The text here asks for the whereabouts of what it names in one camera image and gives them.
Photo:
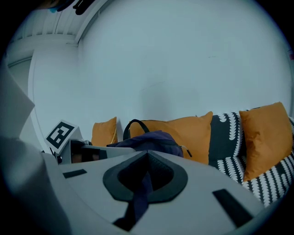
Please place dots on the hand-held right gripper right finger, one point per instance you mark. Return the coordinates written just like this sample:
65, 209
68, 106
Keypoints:
197, 215

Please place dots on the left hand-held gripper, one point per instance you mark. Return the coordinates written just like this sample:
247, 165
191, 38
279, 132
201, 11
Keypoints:
59, 135

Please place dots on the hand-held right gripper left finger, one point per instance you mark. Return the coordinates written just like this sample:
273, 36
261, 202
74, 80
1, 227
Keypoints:
87, 190

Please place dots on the dark navy bag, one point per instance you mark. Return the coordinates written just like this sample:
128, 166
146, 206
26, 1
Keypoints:
156, 142

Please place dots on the orange cushion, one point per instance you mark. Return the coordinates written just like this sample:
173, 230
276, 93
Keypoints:
190, 137
103, 133
264, 137

